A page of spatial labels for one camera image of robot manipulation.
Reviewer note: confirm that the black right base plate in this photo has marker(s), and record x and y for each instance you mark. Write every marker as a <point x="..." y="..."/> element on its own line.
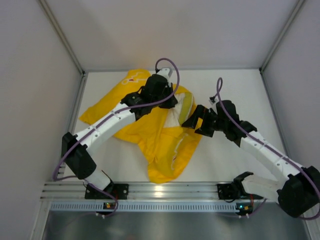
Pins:
<point x="227" y="192"/>

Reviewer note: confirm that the left aluminium frame post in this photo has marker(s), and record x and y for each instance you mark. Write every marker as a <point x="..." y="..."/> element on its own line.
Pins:
<point x="60" y="34"/>

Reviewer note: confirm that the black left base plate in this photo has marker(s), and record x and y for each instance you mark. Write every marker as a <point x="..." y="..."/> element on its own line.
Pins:
<point x="117" y="190"/>

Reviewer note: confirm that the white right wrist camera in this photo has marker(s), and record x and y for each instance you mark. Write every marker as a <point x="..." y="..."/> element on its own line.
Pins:
<point x="213" y="100"/>

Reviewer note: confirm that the aluminium mounting rail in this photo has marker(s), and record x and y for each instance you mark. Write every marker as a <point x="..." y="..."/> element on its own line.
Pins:
<point x="138" y="191"/>

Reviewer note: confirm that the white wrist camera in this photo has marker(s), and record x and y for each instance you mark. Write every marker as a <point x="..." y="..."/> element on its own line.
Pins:
<point x="165" y="72"/>
<point x="213" y="100"/>

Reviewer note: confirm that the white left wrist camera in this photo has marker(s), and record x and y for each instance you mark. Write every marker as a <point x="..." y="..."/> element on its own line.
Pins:
<point x="165" y="72"/>

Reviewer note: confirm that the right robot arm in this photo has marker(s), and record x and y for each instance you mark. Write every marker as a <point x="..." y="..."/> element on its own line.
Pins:
<point x="295" y="188"/>

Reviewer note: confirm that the aluminium frame post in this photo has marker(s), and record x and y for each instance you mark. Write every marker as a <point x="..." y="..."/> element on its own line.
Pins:
<point x="298" y="6"/>
<point x="60" y="34"/>

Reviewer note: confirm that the yellow Pikachu pillowcase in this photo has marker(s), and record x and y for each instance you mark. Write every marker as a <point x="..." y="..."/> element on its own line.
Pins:
<point x="167" y="150"/>

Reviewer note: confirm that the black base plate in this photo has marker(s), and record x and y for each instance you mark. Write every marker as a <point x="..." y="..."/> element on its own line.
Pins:
<point x="227" y="192"/>
<point x="117" y="190"/>

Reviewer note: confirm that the white pillow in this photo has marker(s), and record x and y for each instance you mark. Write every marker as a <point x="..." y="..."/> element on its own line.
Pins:
<point x="177" y="115"/>

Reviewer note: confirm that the right aluminium frame post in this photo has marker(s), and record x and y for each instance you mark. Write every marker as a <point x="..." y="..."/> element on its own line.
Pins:
<point x="298" y="6"/>

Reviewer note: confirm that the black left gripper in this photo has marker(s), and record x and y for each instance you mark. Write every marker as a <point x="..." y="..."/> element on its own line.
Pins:
<point x="167" y="97"/>

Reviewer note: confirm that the white slotted cable duct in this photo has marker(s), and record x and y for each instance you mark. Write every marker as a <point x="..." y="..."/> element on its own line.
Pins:
<point x="139" y="206"/>

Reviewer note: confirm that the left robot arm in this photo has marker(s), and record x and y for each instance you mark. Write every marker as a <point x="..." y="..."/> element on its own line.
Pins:
<point x="77" y="149"/>

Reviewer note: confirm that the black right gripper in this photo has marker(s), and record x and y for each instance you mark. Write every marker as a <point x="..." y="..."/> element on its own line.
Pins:
<point x="204" y="120"/>

